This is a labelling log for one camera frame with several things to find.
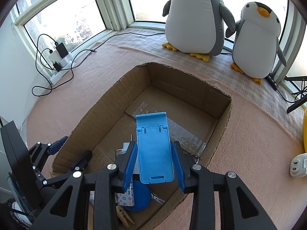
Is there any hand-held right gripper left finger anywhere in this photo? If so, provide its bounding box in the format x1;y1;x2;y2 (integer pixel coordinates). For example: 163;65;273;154
31;141;138;230

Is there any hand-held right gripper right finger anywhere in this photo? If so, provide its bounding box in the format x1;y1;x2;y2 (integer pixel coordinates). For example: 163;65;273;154
171;141;277;230

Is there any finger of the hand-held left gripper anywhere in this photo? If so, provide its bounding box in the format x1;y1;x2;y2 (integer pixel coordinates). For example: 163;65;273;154
28;136;69;170
36;150;93;185

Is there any white wall charger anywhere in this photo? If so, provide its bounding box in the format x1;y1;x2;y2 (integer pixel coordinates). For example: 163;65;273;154
122;134;139;174

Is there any blue phone stand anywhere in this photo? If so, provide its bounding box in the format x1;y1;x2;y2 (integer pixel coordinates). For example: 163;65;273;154
135;112;175;184

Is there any white patterned lighter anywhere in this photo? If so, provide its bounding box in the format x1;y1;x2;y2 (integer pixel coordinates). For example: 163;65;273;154
116;178;135;207

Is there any blue round tape measure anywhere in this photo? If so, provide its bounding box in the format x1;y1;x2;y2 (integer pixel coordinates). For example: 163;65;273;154
131;180;152;212

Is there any wooden clothespin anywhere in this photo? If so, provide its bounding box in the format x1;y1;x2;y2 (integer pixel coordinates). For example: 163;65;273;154
117;206;135;229

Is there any brown cardboard box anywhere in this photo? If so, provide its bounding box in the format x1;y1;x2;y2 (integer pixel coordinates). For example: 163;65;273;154
49;62;233;230

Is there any white power strip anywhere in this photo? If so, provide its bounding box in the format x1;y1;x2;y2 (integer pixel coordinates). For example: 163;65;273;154
49;53;73;77

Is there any white power adapter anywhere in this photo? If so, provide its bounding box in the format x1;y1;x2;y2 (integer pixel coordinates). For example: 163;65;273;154
49;50;60;63

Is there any black power bank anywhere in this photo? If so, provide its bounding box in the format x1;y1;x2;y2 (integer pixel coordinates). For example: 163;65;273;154
56;42;69;58

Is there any checked cloth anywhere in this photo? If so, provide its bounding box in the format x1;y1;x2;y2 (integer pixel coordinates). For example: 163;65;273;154
106;27;307;146

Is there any white plug-in device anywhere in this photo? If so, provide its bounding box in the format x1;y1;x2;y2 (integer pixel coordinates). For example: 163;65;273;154
289;153;307;178

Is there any black inline remote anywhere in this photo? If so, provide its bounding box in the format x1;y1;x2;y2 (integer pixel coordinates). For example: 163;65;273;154
265;72;279;90

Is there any yellow leaf-shaped bowl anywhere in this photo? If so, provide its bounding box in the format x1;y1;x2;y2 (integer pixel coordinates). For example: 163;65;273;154
303;108;307;146

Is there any black tripod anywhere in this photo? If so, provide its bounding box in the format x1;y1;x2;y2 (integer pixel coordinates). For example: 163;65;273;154
284;76;307;114

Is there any small penguin plush toy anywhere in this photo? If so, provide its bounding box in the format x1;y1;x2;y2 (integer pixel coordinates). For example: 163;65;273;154
225;2;287;85

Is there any large penguin plush toy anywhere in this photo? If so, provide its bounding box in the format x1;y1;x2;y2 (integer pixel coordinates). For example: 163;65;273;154
162;0;236;61

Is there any long black cable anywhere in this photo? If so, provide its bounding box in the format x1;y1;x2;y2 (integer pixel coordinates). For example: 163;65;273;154
32;32;166;97

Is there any white window frame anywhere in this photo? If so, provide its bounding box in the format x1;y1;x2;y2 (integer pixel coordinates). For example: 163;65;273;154
10;0;307;94

